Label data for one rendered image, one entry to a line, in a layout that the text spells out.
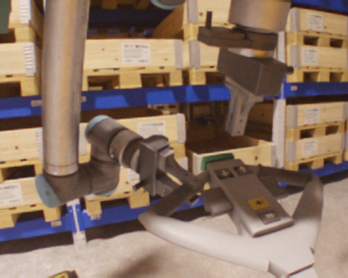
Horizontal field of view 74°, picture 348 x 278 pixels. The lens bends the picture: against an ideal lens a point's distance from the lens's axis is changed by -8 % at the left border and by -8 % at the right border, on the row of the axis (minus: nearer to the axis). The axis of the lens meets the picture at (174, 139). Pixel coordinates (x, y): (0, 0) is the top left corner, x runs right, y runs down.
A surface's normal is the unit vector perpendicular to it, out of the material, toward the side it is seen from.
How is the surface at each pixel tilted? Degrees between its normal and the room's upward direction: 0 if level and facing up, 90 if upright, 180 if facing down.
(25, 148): 90
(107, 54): 90
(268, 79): 112
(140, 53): 90
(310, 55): 90
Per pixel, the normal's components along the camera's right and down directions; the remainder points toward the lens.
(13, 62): 0.33, 0.16
